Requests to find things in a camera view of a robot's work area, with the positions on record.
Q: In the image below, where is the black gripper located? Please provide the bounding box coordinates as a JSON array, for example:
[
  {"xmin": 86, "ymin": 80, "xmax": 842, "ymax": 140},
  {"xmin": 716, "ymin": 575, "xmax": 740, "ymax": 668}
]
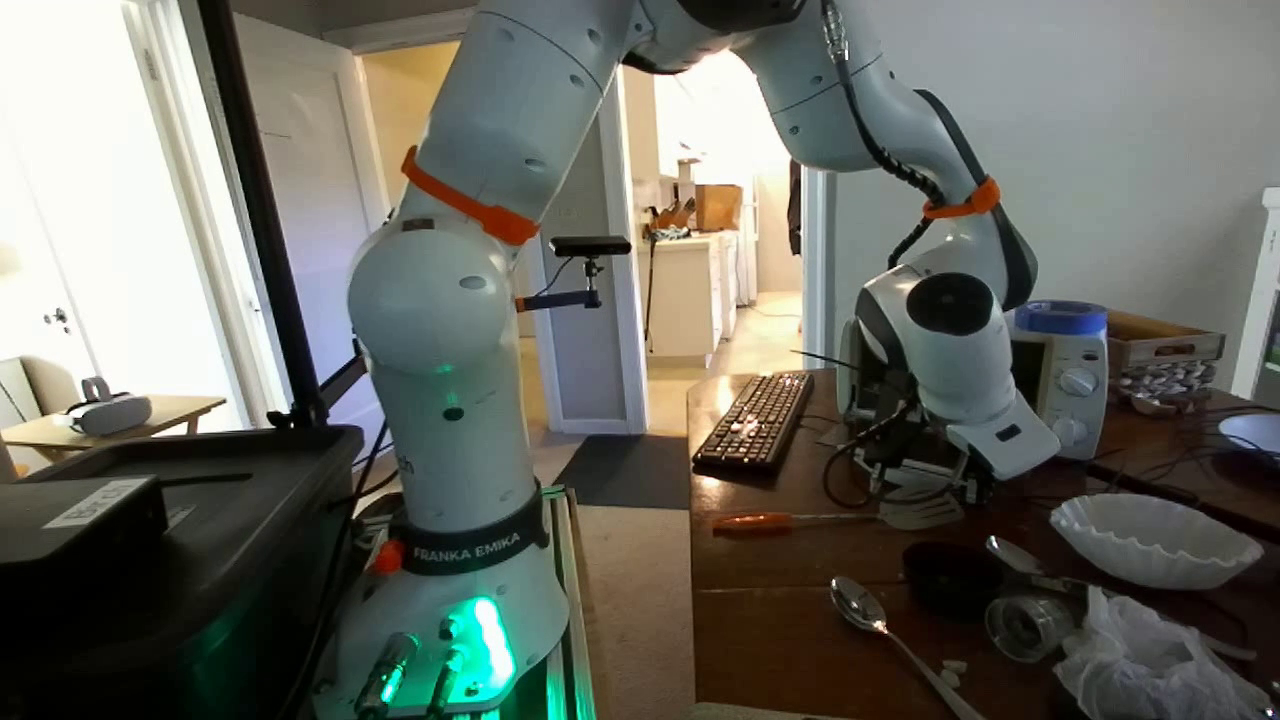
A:
[{"xmin": 858, "ymin": 420, "xmax": 989, "ymax": 513}]

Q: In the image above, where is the white toaster oven body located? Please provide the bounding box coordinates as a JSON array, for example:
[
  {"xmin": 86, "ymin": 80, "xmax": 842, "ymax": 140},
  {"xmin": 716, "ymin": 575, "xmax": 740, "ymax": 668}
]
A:
[{"xmin": 836, "ymin": 296, "xmax": 1116, "ymax": 464}]

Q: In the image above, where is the black cup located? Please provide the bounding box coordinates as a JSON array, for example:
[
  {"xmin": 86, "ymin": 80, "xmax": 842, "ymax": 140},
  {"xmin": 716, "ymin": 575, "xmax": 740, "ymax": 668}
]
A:
[{"xmin": 902, "ymin": 535, "xmax": 1012, "ymax": 623}]

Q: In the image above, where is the small metal spoon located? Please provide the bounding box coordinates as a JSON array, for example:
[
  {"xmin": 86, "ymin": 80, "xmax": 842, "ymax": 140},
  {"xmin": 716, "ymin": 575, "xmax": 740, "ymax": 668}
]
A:
[{"xmin": 983, "ymin": 531, "xmax": 1074, "ymax": 590}]

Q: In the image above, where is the large metal spoon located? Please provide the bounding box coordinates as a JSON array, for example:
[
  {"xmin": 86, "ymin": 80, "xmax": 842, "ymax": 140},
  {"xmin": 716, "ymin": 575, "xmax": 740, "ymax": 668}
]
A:
[{"xmin": 824, "ymin": 571, "xmax": 989, "ymax": 720}]

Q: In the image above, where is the black computer keyboard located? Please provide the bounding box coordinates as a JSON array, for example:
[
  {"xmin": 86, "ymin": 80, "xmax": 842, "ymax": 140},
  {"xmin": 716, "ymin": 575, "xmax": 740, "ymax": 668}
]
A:
[{"xmin": 689, "ymin": 367, "xmax": 818, "ymax": 485}]

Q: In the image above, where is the clear glass jar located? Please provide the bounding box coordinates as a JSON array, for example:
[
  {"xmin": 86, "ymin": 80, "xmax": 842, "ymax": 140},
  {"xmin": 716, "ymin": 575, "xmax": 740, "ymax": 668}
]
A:
[{"xmin": 980, "ymin": 584, "xmax": 1093, "ymax": 668}]

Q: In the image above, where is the white paper coffee filter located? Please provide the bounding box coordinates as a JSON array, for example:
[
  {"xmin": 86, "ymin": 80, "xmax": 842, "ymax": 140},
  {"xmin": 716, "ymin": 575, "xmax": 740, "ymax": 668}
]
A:
[{"xmin": 1045, "ymin": 486, "xmax": 1268, "ymax": 596}]

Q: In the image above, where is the shiny crinkled tray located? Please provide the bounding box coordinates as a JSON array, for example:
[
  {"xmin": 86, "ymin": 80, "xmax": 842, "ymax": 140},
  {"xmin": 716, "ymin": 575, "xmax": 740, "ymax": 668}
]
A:
[{"xmin": 1113, "ymin": 350, "xmax": 1222, "ymax": 420}]

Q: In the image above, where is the cardboard box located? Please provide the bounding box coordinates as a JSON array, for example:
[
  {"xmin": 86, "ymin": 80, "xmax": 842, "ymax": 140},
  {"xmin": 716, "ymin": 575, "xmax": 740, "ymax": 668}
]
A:
[{"xmin": 1110, "ymin": 308, "xmax": 1228, "ymax": 376}]

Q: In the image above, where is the white kitchen counter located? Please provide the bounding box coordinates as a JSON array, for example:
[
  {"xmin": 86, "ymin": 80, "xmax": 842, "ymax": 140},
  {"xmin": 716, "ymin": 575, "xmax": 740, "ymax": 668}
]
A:
[{"xmin": 643, "ymin": 226, "xmax": 763, "ymax": 367}]

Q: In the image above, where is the black floor mat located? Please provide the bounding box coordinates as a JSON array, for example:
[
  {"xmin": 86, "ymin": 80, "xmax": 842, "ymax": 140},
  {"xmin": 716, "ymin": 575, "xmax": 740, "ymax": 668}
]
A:
[{"xmin": 554, "ymin": 433, "xmax": 696, "ymax": 513}]

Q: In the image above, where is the crumpled clear plastic bag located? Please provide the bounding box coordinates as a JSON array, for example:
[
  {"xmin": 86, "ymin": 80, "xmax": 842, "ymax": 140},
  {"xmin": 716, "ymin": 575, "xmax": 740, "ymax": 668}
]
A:
[{"xmin": 1052, "ymin": 584, "xmax": 1280, "ymax": 720}]

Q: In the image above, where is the blue plate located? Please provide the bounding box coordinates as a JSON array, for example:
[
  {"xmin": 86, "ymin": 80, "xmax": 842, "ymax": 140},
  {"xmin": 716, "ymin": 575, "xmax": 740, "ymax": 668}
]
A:
[{"xmin": 1212, "ymin": 406, "xmax": 1280, "ymax": 471}]

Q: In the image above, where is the black stand pole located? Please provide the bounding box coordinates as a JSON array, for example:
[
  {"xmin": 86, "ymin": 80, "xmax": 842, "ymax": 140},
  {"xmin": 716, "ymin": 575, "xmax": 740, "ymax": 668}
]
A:
[{"xmin": 195, "ymin": 0, "xmax": 337, "ymax": 433}]

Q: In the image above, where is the black equipment case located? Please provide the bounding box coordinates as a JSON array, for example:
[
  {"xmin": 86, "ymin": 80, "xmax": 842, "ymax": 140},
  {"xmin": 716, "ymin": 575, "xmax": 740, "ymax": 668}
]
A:
[{"xmin": 0, "ymin": 423, "xmax": 370, "ymax": 720}]

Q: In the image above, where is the wooden side table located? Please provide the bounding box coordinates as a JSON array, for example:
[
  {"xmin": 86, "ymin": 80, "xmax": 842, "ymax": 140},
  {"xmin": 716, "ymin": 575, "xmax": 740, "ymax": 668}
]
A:
[{"xmin": 0, "ymin": 391, "xmax": 234, "ymax": 471}]

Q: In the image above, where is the white VR headset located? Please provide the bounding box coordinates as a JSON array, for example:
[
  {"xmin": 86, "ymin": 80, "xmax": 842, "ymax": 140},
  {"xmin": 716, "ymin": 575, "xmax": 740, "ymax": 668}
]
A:
[{"xmin": 66, "ymin": 376, "xmax": 159, "ymax": 442}]

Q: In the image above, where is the beige armchair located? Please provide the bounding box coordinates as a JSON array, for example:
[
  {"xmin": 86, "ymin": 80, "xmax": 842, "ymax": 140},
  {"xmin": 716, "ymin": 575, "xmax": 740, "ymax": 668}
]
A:
[{"xmin": 0, "ymin": 350, "xmax": 86, "ymax": 485}]

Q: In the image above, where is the thin black cable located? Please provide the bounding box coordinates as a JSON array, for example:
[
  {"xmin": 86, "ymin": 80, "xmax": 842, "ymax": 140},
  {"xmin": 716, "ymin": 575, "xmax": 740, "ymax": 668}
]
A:
[{"xmin": 818, "ymin": 396, "xmax": 939, "ymax": 520}]

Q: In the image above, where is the orange handled slotted spatula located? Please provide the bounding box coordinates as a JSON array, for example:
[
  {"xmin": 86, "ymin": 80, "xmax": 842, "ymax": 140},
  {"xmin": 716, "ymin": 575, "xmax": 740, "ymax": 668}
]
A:
[{"xmin": 709, "ymin": 486, "xmax": 969, "ymax": 538}]

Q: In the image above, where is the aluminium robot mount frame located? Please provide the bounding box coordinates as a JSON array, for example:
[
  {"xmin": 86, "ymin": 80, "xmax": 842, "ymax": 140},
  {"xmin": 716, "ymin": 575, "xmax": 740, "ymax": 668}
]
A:
[{"xmin": 531, "ymin": 485, "xmax": 606, "ymax": 720}]

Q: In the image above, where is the black camera on stand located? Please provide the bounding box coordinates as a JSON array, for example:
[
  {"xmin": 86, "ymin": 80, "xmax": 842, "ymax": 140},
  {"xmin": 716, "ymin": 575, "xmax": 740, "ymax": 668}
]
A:
[{"xmin": 510, "ymin": 232, "xmax": 637, "ymax": 319}]

